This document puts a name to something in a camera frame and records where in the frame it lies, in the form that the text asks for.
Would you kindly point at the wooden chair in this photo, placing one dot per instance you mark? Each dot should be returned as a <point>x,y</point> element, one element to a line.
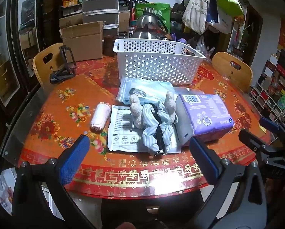
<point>237,74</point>
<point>43,62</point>

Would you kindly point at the black phone stand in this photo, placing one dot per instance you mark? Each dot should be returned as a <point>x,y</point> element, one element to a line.
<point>66,64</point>

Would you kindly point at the large open cardboard box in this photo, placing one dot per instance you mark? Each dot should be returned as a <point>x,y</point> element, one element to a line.
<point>82,43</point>

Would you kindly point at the dark glittery oval item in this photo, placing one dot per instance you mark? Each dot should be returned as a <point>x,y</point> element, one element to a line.
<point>137,92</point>

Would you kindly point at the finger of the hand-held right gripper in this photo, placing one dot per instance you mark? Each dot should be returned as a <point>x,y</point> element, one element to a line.
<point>268,123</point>
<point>249,138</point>

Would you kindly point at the white printed bag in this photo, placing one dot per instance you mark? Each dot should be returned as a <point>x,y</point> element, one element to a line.
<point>2,190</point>

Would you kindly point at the green shopping bag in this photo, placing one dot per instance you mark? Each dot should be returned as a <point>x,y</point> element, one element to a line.
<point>161,10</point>

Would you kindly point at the purple tissue pack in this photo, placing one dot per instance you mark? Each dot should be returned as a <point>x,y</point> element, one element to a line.
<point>209,114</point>

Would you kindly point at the small cardboard box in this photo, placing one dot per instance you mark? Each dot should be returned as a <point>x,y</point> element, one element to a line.
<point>123,21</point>

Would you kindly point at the clear plastic bag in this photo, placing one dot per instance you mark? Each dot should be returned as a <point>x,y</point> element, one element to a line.
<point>201,46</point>

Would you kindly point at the glass cabinet door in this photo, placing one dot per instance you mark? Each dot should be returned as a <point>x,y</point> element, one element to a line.
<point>4,52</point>

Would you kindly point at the white perforated plastic basket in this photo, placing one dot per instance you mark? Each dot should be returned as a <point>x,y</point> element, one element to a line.
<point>156,62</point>

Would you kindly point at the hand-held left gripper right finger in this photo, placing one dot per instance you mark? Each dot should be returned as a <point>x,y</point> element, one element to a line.
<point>204,159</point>

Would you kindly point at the blue striped cloth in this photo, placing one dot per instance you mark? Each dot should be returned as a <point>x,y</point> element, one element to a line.
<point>148,128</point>

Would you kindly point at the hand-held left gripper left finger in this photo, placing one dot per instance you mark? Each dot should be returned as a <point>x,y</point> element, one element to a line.
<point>74,158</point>

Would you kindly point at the pink white roll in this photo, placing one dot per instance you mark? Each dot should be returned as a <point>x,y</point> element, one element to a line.
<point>100,116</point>

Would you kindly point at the white and blue bag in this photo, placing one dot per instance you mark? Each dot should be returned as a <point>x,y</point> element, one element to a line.
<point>220,21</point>

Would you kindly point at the beige fluffy sock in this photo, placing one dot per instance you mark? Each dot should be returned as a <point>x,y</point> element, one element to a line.
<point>135,112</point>
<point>171,107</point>

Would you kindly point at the light blue wipes packet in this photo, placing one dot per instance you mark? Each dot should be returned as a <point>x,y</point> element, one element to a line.
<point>154,88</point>

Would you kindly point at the stainless steel kettle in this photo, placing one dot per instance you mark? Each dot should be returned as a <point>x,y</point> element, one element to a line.
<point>148,26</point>

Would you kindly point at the white printed sachet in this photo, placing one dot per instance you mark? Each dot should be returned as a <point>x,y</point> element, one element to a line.
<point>121,128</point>

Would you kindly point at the grey stacked storage containers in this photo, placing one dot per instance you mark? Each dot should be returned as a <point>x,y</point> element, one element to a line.
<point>100,4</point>

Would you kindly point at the red floral tablecloth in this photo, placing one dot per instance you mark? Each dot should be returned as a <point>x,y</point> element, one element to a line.
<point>61,105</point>

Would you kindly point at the shelf of boxes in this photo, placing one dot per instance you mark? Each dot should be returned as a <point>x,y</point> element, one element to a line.
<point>276,88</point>

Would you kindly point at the dark brown jar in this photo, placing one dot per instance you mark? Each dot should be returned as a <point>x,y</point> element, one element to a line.
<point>110,45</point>

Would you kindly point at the potted plant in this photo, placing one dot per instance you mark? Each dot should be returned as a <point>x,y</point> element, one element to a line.
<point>242,40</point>

